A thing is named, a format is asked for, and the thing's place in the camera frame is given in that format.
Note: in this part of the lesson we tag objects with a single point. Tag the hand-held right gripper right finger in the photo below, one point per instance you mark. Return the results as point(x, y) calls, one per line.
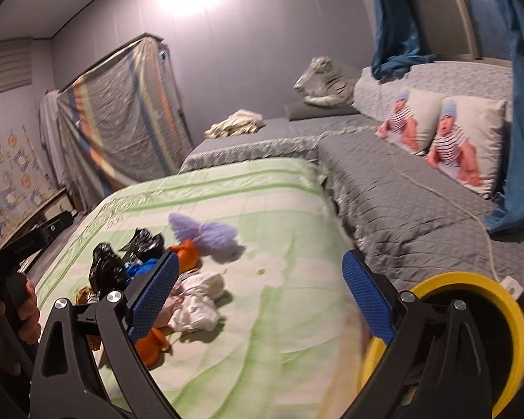
point(369, 297)

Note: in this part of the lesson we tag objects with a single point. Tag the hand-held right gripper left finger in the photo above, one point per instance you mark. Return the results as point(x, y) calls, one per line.
point(153, 297)

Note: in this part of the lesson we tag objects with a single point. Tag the blue plastic bag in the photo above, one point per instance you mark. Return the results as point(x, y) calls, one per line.
point(137, 268)

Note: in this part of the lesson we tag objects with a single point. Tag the yellow rimmed bin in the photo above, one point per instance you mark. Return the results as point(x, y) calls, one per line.
point(506, 310)

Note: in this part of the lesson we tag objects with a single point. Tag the person's left hand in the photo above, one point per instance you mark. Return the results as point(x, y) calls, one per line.
point(28, 310)

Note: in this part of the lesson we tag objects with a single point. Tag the crumpled pink paper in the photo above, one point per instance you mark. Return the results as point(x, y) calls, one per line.
point(171, 303)

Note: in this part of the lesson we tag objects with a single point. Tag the white plastic bag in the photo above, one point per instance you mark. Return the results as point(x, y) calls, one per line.
point(198, 310)

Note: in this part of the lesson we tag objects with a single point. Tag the crumpled black plastic bag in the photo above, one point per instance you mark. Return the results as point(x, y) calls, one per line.
point(107, 266)
point(144, 242)

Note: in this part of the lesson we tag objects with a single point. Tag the crumpled white tissue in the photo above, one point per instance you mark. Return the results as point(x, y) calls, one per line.
point(206, 281)

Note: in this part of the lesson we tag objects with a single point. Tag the white low cabinet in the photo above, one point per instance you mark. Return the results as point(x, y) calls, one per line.
point(52, 203)

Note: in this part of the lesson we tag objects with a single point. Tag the brown shiny wrapper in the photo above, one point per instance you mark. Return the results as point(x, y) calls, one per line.
point(85, 297)

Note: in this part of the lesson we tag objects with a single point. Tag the cartoon printed cloth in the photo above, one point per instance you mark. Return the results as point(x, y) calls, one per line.
point(13, 174)

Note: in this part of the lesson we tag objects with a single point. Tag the grey quilted sofa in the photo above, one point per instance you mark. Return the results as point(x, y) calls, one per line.
point(375, 192)

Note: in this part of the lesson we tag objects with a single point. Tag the grey hanging garment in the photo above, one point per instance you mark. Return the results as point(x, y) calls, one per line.
point(48, 126)

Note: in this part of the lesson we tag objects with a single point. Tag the green patterned blanket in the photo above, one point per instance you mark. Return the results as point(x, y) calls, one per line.
point(266, 209)

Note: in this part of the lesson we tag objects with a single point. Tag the white power strip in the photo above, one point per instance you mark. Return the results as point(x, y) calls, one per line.
point(511, 286)

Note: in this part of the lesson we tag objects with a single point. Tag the baby print pillow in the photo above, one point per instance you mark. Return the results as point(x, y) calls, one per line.
point(408, 120)
point(463, 139)

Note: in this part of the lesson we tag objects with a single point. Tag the striped grey cloth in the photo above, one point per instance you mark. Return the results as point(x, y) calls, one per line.
point(122, 109)

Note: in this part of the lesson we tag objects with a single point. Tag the grey window blind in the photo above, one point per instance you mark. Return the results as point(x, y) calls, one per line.
point(4, 65)

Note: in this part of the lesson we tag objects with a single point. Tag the cream cloth pile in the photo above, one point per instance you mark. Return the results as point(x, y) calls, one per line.
point(236, 123)

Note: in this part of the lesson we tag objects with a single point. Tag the grey pillow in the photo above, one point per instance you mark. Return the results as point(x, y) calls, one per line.
point(314, 112)

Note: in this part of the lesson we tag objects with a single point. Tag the white tiger plush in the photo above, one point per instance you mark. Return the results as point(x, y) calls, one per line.
point(327, 83)

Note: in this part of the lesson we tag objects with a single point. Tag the metal window frame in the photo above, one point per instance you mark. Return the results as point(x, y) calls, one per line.
point(465, 13)

